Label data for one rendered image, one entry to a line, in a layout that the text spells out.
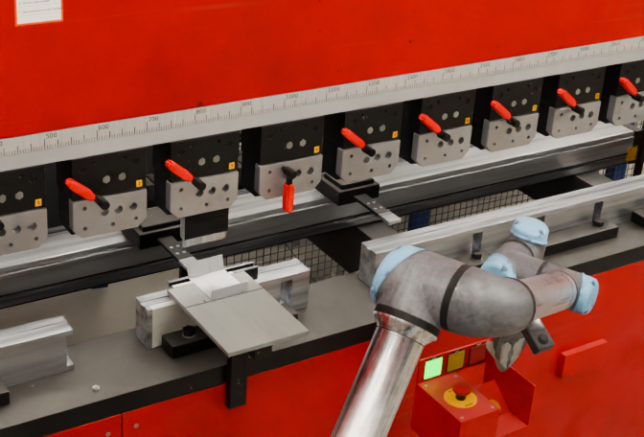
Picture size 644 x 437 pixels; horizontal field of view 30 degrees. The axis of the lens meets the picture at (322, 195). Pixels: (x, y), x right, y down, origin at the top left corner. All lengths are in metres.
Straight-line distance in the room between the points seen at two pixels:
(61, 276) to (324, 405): 0.64
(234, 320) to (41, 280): 0.49
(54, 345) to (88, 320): 1.86
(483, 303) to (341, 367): 0.77
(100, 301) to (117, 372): 1.94
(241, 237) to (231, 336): 0.55
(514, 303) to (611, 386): 1.41
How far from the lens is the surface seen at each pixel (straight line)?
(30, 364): 2.43
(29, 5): 2.11
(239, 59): 2.32
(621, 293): 3.20
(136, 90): 2.24
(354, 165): 2.57
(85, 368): 2.48
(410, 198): 3.10
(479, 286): 1.96
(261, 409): 2.61
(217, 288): 2.49
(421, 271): 1.99
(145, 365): 2.48
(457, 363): 2.69
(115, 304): 4.38
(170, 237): 2.68
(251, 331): 2.36
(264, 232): 2.88
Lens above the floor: 2.27
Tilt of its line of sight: 26 degrees down
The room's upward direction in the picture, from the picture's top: 4 degrees clockwise
